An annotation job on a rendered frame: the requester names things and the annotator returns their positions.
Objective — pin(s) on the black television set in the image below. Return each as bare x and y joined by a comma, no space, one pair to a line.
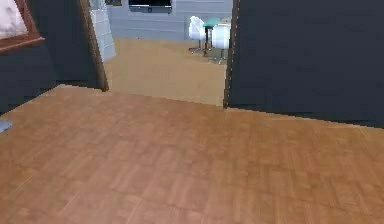
150,4

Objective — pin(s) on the grey flat object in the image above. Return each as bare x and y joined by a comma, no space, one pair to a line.
4,125

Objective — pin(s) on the green top table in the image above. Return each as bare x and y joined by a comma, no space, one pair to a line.
210,24

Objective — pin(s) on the white chair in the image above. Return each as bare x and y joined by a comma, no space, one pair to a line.
221,36
196,29

